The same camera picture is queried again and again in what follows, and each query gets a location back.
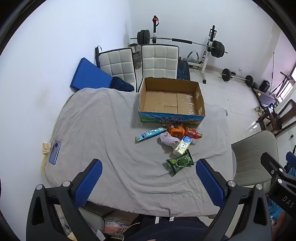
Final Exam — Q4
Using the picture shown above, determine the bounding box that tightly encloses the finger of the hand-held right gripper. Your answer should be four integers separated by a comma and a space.
286, 151, 296, 167
260, 152, 296, 186

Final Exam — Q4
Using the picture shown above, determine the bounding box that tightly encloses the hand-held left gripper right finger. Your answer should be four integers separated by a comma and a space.
196, 159, 272, 241

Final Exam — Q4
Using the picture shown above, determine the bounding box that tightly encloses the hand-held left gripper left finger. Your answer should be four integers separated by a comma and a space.
26, 159, 103, 241

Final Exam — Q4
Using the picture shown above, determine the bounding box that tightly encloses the green snack packet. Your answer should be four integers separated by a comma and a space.
166, 149, 194, 177

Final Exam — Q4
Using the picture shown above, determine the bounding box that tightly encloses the red snack packet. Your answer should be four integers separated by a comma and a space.
185, 126, 203, 139

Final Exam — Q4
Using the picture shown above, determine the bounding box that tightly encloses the purple sock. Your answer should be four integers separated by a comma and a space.
160, 132, 180, 147

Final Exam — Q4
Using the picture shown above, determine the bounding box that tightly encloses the orange snack packet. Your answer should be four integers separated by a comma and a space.
168, 123, 186, 137

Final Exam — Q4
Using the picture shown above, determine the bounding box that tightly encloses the blue toothpaste box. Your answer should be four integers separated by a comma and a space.
135, 126, 167, 142

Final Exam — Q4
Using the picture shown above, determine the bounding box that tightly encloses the printed cardboard box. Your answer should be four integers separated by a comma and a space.
138, 77, 206, 128

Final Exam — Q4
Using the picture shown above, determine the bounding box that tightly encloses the teal cloth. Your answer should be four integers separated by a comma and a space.
267, 199, 287, 217

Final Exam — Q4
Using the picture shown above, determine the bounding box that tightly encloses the beige plastic chair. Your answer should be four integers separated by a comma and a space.
231, 130, 279, 187

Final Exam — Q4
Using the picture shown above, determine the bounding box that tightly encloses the dark wooden chair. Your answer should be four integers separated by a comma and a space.
255, 99, 296, 136

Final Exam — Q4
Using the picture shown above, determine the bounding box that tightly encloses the blue smartphone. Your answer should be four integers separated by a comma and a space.
49, 140, 62, 165

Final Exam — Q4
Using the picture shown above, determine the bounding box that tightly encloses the grey tablecloth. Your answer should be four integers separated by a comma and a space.
44, 88, 236, 218

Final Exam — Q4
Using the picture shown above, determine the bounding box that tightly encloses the pink plastic bag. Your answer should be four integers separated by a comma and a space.
104, 215, 132, 241

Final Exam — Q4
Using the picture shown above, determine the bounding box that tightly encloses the person's dark clothing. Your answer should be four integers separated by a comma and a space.
125, 214, 220, 241

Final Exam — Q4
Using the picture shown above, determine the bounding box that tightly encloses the dark exercise machine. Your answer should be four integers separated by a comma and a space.
252, 88, 280, 107

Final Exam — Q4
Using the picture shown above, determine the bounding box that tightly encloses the black speaker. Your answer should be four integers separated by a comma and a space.
259, 80, 271, 93

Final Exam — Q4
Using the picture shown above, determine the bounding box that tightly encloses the black tripod stand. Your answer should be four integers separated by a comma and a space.
280, 71, 296, 93

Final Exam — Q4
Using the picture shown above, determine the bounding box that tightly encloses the thin black pole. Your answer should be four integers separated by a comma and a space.
271, 51, 276, 88

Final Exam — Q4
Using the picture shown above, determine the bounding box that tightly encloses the short barbell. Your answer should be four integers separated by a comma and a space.
220, 68, 254, 87

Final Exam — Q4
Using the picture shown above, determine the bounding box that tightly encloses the dark blue bag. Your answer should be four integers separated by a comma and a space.
111, 76, 135, 92

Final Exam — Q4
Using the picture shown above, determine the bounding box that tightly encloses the blue foam mat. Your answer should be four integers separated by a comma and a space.
70, 57, 116, 90

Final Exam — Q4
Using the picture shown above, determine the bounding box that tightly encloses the dark blue weight bench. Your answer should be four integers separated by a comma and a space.
176, 58, 191, 81

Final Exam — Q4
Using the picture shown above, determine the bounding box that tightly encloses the white barbell rack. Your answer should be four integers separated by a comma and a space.
151, 16, 216, 84

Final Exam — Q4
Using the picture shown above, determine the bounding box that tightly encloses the white quilted chair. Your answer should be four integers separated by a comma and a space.
141, 44, 180, 80
98, 47, 137, 86

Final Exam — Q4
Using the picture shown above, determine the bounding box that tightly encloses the long barbell with black plates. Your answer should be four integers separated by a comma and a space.
130, 30, 228, 58

